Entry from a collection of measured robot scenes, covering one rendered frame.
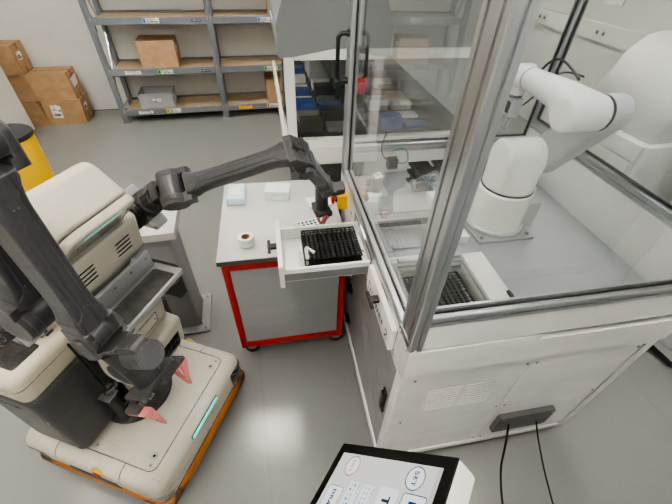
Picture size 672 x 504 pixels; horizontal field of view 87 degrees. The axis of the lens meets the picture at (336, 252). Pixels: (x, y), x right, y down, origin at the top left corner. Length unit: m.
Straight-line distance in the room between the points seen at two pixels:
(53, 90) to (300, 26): 3.99
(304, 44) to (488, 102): 1.37
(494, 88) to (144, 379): 0.83
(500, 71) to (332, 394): 1.71
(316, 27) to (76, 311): 1.52
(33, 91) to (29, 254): 4.89
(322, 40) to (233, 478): 2.02
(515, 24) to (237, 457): 1.84
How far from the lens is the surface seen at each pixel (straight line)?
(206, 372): 1.83
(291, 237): 1.50
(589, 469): 2.25
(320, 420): 1.95
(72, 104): 5.45
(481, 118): 0.62
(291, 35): 1.88
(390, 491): 0.72
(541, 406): 1.85
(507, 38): 0.60
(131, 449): 1.78
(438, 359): 1.12
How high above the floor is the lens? 1.81
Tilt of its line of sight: 42 degrees down
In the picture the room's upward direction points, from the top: 2 degrees clockwise
